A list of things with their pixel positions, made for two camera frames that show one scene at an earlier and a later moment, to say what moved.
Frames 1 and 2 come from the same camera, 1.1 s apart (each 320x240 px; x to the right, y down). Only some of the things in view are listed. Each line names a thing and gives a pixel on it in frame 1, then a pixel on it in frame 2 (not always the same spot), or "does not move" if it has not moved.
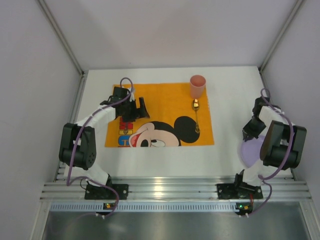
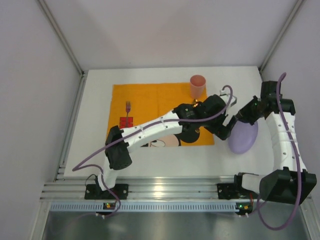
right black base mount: (241, 191) does not move
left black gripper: (135, 110) to (223, 128)
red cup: (197, 86) does not move
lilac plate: (250, 151) to (242, 135)
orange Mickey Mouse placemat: (172, 120) does not move
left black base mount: (93, 192) does not move
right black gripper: (250, 128) to (240, 116)
